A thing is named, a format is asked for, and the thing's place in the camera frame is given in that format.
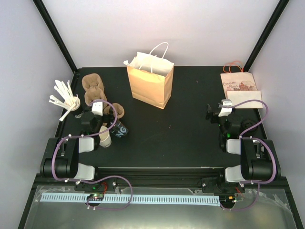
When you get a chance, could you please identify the stack of black cup lids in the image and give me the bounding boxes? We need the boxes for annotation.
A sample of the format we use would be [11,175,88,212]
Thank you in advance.
[110,120,129,138]

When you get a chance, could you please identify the brown paper takeout bag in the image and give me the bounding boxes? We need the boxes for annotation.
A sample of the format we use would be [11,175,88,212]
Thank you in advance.
[123,42,174,109]

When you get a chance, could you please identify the brown pulp cup carrier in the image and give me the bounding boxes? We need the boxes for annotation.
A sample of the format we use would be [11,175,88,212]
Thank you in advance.
[103,103,125,119]

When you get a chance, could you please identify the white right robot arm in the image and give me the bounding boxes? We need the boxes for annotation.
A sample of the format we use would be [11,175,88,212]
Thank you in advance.
[206,99,281,192]

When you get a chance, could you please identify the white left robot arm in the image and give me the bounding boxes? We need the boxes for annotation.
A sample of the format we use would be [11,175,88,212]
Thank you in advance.
[40,109,118,190]

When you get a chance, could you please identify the white paper coffee cup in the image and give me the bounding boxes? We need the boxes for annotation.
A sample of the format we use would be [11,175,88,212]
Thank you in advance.
[99,126,112,148]

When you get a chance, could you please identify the stack of pulp cup carriers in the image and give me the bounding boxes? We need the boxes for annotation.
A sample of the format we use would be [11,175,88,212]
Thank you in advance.
[81,73,107,105]

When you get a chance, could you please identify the cup of white wrapped stirrers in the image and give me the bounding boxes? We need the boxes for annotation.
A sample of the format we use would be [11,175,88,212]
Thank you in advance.
[49,80,83,122]

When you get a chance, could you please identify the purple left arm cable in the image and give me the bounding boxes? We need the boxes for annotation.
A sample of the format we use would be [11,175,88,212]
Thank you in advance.
[51,100,133,212]

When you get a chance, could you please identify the printed paper bag orange handles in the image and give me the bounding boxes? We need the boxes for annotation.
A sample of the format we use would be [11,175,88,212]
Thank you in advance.
[220,61,263,109]

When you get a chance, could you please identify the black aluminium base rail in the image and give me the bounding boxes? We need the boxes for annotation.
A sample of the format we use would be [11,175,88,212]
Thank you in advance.
[35,167,286,194]

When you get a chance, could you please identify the light blue cable duct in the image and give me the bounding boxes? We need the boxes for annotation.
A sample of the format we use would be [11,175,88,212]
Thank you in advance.
[40,193,220,207]

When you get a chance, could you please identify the black right frame post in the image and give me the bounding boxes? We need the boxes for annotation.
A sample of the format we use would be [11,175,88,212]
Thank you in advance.
[244,0,289,72]

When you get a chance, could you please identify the black frame post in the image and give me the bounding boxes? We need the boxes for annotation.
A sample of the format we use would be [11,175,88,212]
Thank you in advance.
[33,0,78,73]
[244,0,289,72]

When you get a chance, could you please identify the black left frame post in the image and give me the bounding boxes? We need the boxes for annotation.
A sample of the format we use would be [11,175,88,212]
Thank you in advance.
[33,0,78,73]

